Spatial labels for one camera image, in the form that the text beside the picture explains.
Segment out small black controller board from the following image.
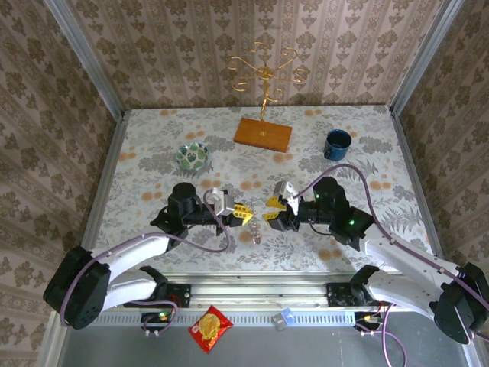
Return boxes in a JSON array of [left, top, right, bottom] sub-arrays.
[[140, 311, 173, 326], [353, 311, 385, 326]]

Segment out dark blue mug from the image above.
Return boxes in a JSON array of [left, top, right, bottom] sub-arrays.
[[324, 128, 352, 161]]

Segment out aluminium frame post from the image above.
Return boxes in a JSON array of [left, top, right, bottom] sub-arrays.
[[389, 0, 465, 115], [43, 0, 127, 119]]

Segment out green leaf pattern bowl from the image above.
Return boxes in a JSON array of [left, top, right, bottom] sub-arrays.
[[175, 141, 210, 171]]

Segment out small grey blue packet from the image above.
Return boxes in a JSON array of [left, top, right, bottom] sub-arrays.
[[271, 307, 296, 332]]

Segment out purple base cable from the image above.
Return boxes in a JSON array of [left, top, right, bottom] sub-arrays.
[[125, 300, 180, 337], [357, 296, 410, 367]]

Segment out aluminium mounting rail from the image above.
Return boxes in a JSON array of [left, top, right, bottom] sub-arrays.
[[124, 270, 398, 310]]

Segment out red snack packet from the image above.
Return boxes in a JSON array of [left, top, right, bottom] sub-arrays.
[[188, 304, 234, 353]]

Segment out slotted metal cable duct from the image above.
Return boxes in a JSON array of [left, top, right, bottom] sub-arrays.
[[66, 309, 358, 326]]

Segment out aluminium table side rail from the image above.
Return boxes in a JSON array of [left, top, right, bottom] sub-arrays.
[[79, 110, 129, 249], [389, 106, 448, 261]]

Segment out gold jewelry stand wooden base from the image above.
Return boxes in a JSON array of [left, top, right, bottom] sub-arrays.
[[225, 41, 309, 154]]

